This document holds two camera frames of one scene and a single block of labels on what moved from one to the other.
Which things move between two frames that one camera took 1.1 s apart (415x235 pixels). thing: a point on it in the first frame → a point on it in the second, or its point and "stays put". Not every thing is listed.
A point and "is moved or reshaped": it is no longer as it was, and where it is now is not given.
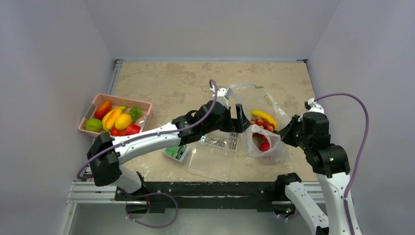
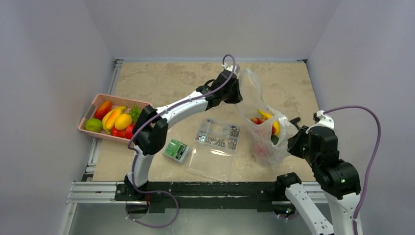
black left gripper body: x=226 y=123 → x=232 y=96
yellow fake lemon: x=122 y=121 stays put
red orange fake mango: x=102 y=109 stays put
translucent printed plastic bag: x=262 y=140 is moved or reshaped
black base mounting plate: x=265 y=196 stays put
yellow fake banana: x=122 y=107 stays put
